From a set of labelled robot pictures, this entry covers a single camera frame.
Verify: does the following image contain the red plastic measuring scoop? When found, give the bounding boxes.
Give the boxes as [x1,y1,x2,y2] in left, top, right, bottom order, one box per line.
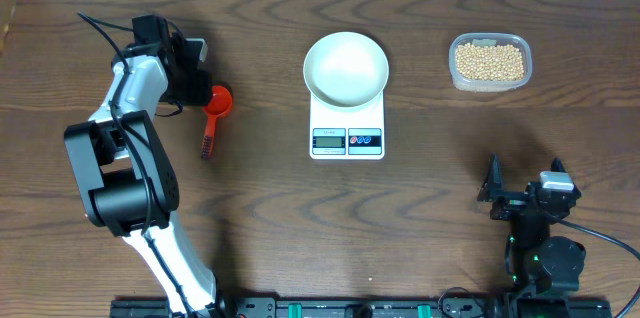
[201,85,233,159]

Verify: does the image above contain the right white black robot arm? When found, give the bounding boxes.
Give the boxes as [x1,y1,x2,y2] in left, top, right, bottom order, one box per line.
[477,154,586,318]

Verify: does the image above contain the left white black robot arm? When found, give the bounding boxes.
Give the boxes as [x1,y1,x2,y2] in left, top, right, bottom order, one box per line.
[64,14,236,317]

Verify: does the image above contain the white digital kitchen scale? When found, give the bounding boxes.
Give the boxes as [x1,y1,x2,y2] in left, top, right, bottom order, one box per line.
[309,93,385,160]

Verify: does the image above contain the white round bowl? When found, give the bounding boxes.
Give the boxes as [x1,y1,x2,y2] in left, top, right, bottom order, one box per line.
[302,31,390,110]

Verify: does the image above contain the clear plastic container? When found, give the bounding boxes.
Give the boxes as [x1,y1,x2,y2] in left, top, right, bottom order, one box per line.
[448,32,533,93]

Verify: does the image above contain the soybeans in container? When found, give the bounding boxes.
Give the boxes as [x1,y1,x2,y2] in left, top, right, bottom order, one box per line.
[454,43,525,81]

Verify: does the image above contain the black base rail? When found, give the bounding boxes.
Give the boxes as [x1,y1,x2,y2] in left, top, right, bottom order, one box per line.
[109,296,613,318]

